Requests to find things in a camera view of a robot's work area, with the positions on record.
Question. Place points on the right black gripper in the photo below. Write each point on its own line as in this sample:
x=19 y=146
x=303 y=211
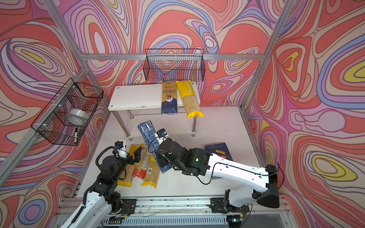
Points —
x=160 y=158

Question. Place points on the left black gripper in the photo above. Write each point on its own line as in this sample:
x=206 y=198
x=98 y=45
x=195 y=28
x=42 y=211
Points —
x=136 y=157

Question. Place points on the red spaghetti bag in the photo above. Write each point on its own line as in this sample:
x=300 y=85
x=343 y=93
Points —
x=140 y=169

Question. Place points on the blue spaghetti box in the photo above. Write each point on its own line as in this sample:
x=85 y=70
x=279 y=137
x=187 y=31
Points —
x=148 y=133

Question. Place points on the yellow spaghetti bag long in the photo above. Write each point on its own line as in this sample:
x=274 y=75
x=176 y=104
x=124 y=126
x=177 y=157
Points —
x=152 y=173

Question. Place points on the dark blue spaghetti bag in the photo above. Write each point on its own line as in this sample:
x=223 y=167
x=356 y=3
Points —
x=169 y=98

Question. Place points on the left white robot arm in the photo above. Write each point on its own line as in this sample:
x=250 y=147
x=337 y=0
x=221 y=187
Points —
x=101 y=199

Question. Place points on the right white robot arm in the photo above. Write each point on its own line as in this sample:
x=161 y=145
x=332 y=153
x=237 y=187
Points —
x=260 y=184

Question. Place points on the blue Barilla pasta box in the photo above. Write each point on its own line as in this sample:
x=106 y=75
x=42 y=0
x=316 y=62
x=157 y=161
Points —
x=219 y=149

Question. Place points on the white shelf with metal legs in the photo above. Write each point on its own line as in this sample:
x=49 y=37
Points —
x=134 y=104

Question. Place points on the black marker pen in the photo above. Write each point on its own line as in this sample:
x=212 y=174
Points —
x=76 y=136

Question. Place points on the silver tape roll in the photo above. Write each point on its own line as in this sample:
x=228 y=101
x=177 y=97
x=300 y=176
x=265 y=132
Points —
x=78 y=113

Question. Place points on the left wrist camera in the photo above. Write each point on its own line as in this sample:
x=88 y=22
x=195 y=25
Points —
x=121 y=149

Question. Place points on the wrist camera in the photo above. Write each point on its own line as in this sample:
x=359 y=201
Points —
x=161 y=135
x=121 y=149

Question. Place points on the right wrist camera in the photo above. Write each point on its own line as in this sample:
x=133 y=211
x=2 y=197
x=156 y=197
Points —
x=161 y=135

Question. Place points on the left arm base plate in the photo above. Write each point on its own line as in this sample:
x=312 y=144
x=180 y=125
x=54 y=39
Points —
x=124 y=206

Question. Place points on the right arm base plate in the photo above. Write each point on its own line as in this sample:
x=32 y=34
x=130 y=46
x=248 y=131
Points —
x=220 y=205

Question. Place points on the black wire basket left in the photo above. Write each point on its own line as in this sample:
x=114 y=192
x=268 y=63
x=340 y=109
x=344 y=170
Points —
x=58 y=127

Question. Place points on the black wire basket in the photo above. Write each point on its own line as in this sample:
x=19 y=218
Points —
x=174 y=64
x=58 y=127

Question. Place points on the black wire basket back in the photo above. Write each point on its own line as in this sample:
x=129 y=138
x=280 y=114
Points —
x=174 y=64

